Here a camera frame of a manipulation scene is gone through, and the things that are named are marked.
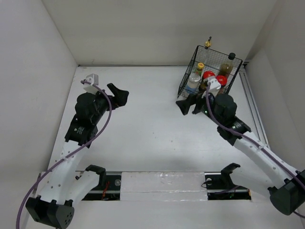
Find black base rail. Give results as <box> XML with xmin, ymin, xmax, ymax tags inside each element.
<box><xmin>84</xmin><ymin>172</ymin><xmax>252</xmax><ymax>201</ymax></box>

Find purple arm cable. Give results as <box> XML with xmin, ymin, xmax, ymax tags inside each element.
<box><xmin>205</xmin><ymin>82</ymin><xmax>305</xmax><ymax>218</ymax></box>
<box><xmin>15</xmin><ymin>80</ymin><xmax>112</xmax><ymax>229</ymax></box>

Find red lid jar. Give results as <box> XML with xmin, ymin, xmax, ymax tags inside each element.
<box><xmin>216</xmin><ymin>75</ymin><xmax>227</xmax><ymax>94</ymax></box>
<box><xmin>203</xmin><ymin>71</ymin><xmax>215</xmax><ymax>79</ymax></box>

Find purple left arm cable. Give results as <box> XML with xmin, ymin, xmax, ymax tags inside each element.
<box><xmin>15</xmin><ymin>80</ymin><xmax>112</xmax><ymax>229</ymax></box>

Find yellow cap sauce bottle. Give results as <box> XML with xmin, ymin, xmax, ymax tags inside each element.
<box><xmin>194</xmin><ymin>62</ymin><xmax>204</xmax><ymax>75</ymax></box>

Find black wire rack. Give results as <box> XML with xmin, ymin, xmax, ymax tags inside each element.
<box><xmin>177</xmin><ymin>45</ymin><xmax>243</xmax><ymax>99</ymax></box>

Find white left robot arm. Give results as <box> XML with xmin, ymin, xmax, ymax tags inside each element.
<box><xmin>25</xmin><ymin>81</ymin><xmax>129</xmax><ymax>229</ymax></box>

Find dark soy sauce bottle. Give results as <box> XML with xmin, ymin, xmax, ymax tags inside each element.
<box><xmin>218</xmin><ymin>52</ymin><xmax>235</xmax><ymax>79</ymax></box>

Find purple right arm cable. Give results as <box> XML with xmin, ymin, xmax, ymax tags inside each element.
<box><xmin>205</xmin><ymin>82</ymin><xmax>305</xmax><ymax>218</ymax></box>

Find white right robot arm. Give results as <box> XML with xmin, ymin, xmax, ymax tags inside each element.
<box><xmin>176</xmin><ymin>94</ymin><xmax>305</xmax><ymax>215</ymax></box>

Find white salt jar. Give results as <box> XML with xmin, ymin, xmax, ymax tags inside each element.
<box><xmin>198</xmin><ymin>81</ymin><xmax>208</xmax><ymax>93</ymax></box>
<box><xmin>185</xmin><ymin>73</ymin><xmax>201</xmax><ymax>94</ymax></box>

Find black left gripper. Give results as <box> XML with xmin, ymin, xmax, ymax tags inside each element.
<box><xmin>90</xmin><ymin>83</ymin><xmax>128</xmax><ymax>124</ymax></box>

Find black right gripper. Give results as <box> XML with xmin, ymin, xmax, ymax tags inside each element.
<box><xmin>176</xmin><ymin>87</ymin><xmax>223</xmax><ymax>125</ymax></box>

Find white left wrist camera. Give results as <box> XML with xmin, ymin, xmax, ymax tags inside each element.
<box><xmin>81</xmin><ymin>73</ymin><xmax>99</xmax><ymax>94</ymax></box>

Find clear glass oil bottle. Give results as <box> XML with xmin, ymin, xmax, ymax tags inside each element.
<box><xmin>202</xmin><ymin>36</ymin><xmax>212</xmax><ymax>64</ymax></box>

